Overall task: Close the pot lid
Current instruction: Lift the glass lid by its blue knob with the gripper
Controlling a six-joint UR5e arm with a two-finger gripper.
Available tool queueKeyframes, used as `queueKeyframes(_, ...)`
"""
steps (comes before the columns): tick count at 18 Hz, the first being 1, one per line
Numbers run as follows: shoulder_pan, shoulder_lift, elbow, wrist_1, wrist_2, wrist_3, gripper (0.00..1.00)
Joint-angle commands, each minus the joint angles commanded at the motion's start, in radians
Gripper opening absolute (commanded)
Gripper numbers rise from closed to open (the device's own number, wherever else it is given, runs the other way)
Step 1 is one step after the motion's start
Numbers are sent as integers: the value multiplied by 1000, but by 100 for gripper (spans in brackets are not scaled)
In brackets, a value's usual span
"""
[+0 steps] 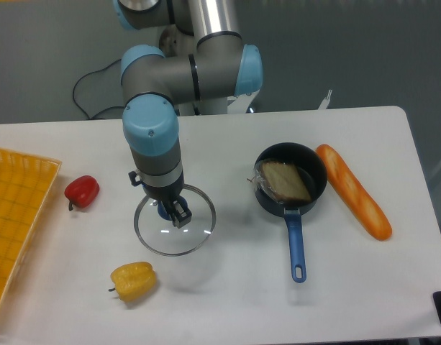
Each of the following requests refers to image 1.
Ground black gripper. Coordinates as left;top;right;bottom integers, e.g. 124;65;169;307
128;170;192;228

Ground glass pot lid blue knob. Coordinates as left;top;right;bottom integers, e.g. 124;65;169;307
133;183;217;257

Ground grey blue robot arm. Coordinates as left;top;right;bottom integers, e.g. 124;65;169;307
114;1;263;228

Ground yellow bell pepper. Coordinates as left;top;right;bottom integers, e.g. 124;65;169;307
110;262;157;303

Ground red bell pepper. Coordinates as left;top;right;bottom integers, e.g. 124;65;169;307
64;175;100;211

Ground wrapped bread slice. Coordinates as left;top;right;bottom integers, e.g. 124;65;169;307
252;159;313;206

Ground dark blue saucepan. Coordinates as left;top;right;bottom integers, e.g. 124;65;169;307
253;142;327;283

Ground yellow plastic basket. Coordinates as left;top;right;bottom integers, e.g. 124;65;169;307
0;148;62;310

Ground orange baguette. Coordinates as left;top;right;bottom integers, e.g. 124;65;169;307
316;144;393;242

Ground black cable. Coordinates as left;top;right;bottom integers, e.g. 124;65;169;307
72;57;125;121

